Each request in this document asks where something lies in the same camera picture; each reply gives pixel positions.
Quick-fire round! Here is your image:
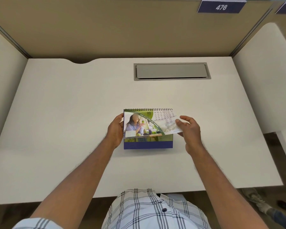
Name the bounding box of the person's right hand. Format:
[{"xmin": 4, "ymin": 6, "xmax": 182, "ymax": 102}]
[{"xmin": 175, "ymin": 115, "xmax": 205, "ymax": 156}]

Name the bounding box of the person's left hand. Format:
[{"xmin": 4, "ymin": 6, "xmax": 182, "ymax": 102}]
[{"xmin": 106, "ymin": 113, "xmax": 125, "ymax": 149}]

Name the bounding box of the spiral desk calendar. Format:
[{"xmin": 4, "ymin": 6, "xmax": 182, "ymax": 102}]
[{"xmin": 123, "ymin": 108, "xmax": 183, "ymax": 150}]

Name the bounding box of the person's left forearm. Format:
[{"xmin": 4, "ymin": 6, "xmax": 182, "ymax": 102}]
[{"xmin": 30, "ymin": 139, "xmax": 117, "ymax": 222}]

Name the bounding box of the person's right forearm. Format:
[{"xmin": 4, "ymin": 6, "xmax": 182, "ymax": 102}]
[{"xmin": 186, "ymin": 143, "xmax": 270, "ymax": 229}]

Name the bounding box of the beige partition panel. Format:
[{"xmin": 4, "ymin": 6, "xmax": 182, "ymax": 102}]
[{"xmin": 0, "ymin": 0, "xmax": 273, "ymax": 64}]

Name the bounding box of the white plaid shirt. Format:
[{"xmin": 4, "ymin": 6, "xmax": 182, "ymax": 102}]
[{"xmin": 12, "ymin": 188, "xmax": 211, "ymax": 229}]

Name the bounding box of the white sneaker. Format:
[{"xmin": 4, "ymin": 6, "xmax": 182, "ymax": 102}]
[{"xmin": 241, "ymin": 187, "xmax": 274, "ymax": 214}]

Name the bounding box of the grey metal partition strip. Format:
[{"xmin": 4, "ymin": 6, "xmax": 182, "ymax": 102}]
[
  {"xmin": 0, "ymin": 17, "xmax": 32, "ymax": 59},
  {"xmin": 229, "ymin": 8, "xmax": 274, "ymax": 57}
]

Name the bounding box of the blue jeans leg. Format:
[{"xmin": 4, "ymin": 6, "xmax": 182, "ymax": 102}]
[{"xmin": 266, "ymin": 207, "xmax": 286, "ymax": 229}]

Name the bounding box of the grey desk cable flap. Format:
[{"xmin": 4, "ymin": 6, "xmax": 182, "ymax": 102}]
[{"xmin": 133, "ymin": 62, "xmax": 211, "ymax": 81}]

